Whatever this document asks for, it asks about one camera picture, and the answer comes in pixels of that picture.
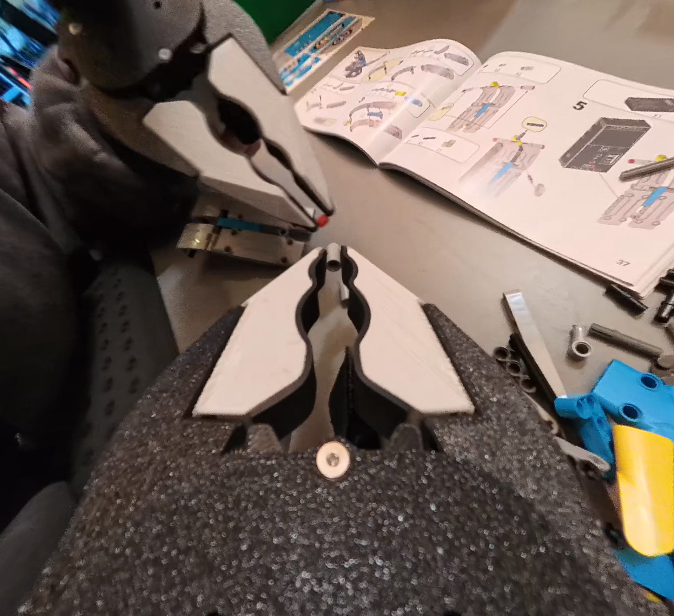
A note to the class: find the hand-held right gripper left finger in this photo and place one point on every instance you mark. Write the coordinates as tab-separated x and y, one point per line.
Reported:
258	358

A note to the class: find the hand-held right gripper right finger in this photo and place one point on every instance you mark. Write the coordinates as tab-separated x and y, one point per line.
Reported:
410	358

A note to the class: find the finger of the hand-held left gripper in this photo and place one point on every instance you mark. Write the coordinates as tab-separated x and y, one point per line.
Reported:
274	116
184	126

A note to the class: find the red round pin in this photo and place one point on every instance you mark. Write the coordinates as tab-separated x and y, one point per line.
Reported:
322	220

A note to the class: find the grey tube connector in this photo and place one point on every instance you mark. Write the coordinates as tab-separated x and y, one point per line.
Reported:
333	260

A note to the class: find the pile of blue yellow pieces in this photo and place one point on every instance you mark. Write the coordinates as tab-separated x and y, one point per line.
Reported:
632	389

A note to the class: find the grey desk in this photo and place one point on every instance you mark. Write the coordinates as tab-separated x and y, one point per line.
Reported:
421	237

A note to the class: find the sticker sheet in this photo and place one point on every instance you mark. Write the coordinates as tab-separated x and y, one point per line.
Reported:
321	42

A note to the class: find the grey building block assembly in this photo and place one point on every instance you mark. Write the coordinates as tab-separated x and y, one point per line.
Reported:
247	247

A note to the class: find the black dimpled chair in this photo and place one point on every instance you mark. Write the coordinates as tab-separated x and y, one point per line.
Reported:
121	337

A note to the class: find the building instruction booklet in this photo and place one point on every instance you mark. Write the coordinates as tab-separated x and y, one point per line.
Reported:
553	100

